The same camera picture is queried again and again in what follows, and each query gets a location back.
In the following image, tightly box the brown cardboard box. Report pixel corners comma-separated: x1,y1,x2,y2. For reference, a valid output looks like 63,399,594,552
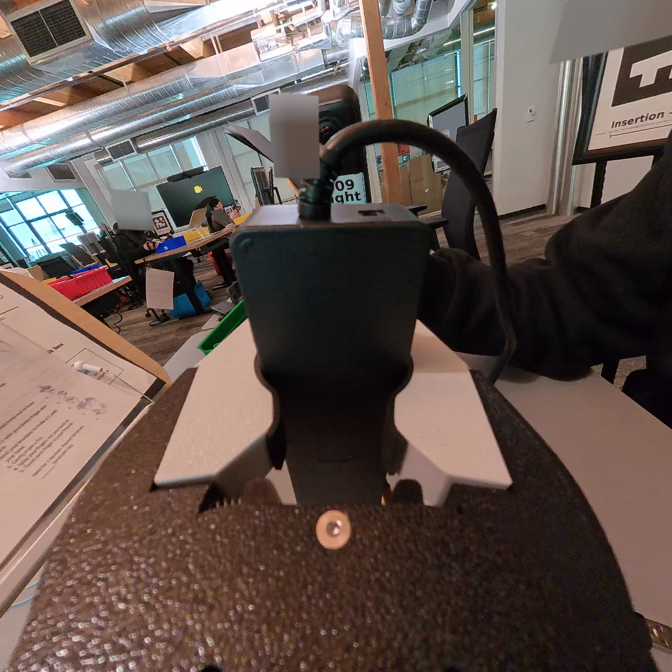
400,156,444,213

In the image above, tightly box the long silver ceiling duct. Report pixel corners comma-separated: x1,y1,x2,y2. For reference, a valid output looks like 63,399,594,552
0,47,339,176

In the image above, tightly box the wooden top desk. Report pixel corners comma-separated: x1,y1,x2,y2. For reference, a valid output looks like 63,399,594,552
135,225,239,287

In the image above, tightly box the person's right forearm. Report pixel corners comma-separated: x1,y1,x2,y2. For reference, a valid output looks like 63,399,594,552
420,151,672,426

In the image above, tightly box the green plastic bin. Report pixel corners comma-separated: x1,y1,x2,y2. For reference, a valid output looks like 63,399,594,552
198,299,247,356

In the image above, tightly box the black framed sign stand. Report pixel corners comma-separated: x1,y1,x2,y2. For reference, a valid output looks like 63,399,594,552
571,39,672,208

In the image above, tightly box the large black wall screen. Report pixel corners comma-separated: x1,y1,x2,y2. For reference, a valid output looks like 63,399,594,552
156,166,238,225

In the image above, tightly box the grey pin board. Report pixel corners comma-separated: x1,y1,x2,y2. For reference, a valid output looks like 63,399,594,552
426,94,469,174

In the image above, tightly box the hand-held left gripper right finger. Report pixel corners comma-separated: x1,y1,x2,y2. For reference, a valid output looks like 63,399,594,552
385,320,513,506

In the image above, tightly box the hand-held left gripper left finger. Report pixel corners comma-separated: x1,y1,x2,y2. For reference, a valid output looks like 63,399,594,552
153,316,287,498

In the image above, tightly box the instruction sheet stand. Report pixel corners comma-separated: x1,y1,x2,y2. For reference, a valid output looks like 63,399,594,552
0,269,173,617

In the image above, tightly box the blue bag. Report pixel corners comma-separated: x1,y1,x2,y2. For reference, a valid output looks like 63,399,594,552
170,283,212,319

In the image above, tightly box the black angled panel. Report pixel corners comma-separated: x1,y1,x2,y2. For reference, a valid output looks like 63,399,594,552
223,125,274,163

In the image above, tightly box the ceiling air vent box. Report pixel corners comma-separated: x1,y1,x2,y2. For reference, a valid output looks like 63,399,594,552
2,0,95,65

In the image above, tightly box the thick black gripper cable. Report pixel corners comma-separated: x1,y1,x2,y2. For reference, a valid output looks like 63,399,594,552
298,120,518,385

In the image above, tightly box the wooden post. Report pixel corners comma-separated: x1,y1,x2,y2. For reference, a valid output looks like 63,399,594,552
358,0,404,207

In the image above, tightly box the black office chair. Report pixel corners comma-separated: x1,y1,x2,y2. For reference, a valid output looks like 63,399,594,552
420,108,498,260

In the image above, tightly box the red plastic bin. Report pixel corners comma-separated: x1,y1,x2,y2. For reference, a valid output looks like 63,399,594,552
48,267,113,301

